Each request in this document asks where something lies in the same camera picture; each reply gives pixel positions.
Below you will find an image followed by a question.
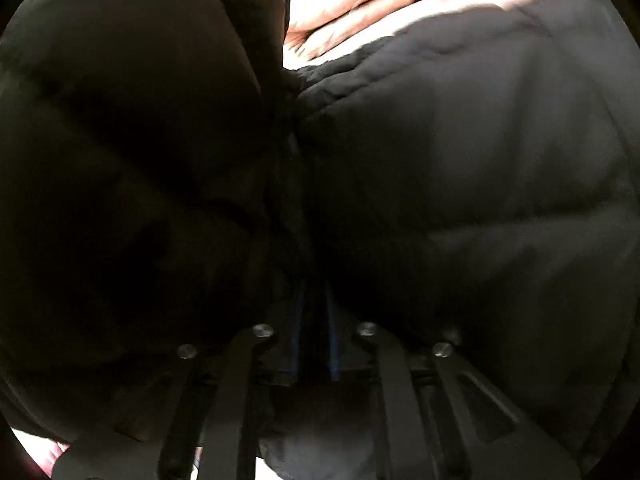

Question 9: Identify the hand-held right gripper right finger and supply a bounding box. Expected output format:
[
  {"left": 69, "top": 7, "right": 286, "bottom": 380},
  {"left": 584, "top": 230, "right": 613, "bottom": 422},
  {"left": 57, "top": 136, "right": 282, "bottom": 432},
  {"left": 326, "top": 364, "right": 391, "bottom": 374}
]
[{"left": 322, "top": 280, "right": 584, "bottom": 480}]

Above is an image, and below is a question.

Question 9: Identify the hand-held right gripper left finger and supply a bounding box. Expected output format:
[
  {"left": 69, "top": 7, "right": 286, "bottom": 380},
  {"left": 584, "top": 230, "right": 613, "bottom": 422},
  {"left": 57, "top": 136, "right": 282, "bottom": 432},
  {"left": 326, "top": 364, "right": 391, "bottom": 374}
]
[{"left": 52, "top": 280, "right": 307, "bottom": 480}]

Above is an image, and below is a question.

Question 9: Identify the black puffer jacket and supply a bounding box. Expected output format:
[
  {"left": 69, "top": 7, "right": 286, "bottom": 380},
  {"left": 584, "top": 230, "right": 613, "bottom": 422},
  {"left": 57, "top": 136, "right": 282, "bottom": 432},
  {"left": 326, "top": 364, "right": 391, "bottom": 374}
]
[{"left": 0, "top": 0, "right": 640, "bottom": 480}]

